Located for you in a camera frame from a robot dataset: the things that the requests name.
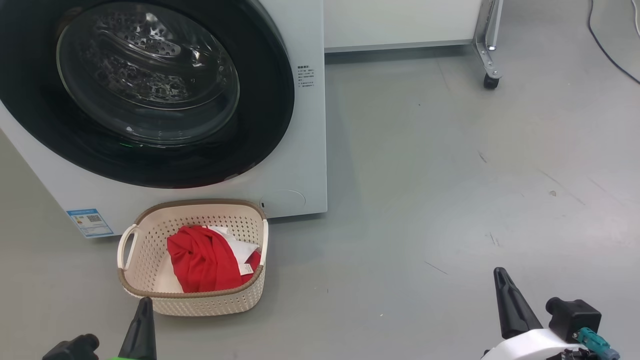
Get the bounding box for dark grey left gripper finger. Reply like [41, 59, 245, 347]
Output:
[118, 297, 148, 360]
[140, 297, 157, 360]

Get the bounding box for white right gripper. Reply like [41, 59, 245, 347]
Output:
[481, 267, 577, 360]

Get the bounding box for plain red garment white tag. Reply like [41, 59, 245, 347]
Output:
[166, 225, 262, 294]

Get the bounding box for red garment white trim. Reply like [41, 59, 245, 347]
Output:
[207, 226, 261, 266]

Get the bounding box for round glass washing machine door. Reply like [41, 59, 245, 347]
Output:
[0, 0, 296, 190]

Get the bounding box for cream perforated laundry basket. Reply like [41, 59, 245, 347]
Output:
[117, 199, 269, 317]

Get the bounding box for white front-load washing machine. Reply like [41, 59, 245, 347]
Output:
[0, 0, 328, 238]

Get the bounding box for blue energy label sticker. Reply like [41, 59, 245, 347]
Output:
[66, 208, 115, 239]

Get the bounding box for metal partition leg with caster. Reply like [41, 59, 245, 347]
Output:
[472, 0, 505, 91]

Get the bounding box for stainless steel washer drum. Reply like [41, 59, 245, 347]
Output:
[57, 2, 240, 146]

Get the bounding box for black floor cable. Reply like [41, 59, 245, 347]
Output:
[587, 0, 640, 85]

